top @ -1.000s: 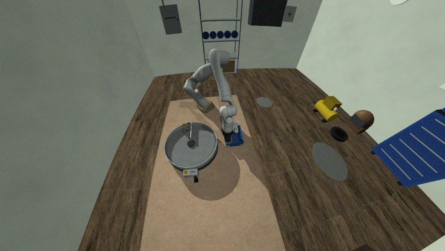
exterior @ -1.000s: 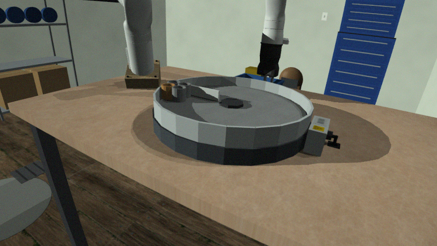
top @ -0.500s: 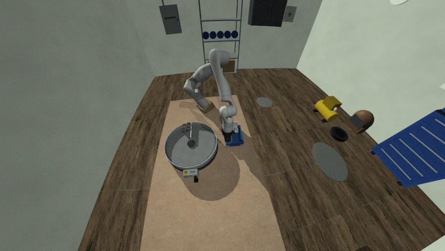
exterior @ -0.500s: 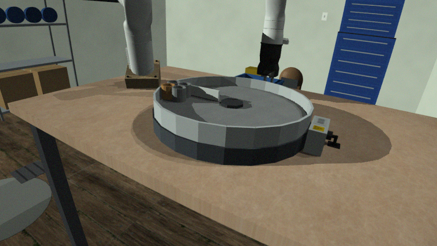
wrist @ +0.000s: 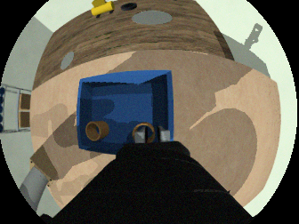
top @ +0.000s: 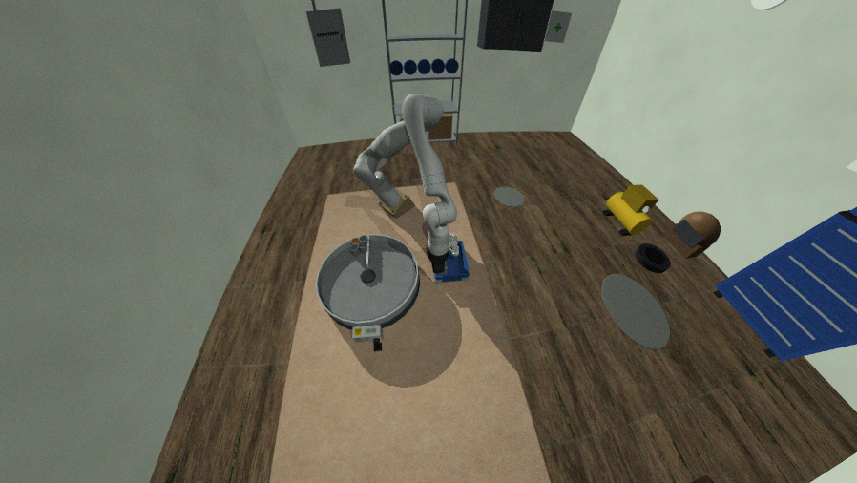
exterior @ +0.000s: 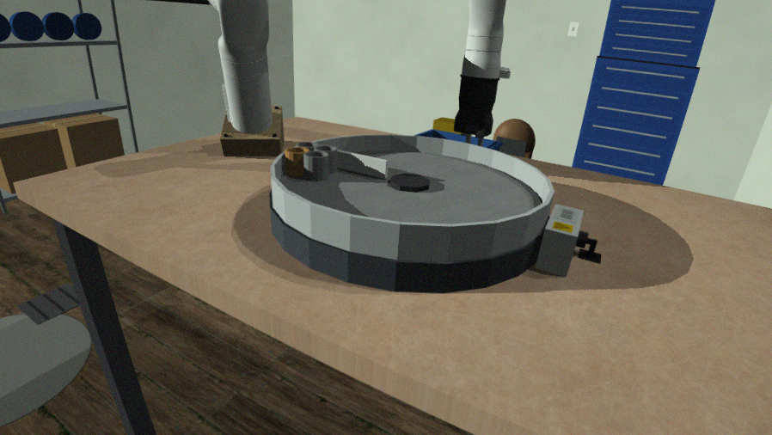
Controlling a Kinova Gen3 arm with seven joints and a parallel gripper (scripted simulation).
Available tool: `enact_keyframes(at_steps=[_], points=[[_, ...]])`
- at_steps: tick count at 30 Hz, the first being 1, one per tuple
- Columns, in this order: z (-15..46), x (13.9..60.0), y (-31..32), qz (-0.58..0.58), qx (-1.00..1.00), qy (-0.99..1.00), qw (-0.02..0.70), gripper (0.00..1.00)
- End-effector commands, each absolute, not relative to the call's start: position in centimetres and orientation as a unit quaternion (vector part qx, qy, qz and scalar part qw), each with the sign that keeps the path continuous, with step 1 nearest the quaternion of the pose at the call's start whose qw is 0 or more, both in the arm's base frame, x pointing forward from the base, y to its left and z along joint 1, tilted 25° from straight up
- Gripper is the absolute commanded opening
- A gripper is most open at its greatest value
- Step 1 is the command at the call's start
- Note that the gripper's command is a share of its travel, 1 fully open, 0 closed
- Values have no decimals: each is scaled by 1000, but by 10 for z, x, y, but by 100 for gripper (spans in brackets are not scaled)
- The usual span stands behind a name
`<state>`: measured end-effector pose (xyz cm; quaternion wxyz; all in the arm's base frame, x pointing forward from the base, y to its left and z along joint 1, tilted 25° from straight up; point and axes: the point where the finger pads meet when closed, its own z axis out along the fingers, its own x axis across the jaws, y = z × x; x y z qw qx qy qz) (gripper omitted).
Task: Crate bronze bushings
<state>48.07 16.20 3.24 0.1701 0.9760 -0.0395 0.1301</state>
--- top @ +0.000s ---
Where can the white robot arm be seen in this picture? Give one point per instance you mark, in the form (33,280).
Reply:
(420,113)

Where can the blue plastic crate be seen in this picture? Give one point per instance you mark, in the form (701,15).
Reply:
(458,269)

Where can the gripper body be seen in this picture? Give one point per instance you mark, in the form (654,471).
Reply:
(438,254)

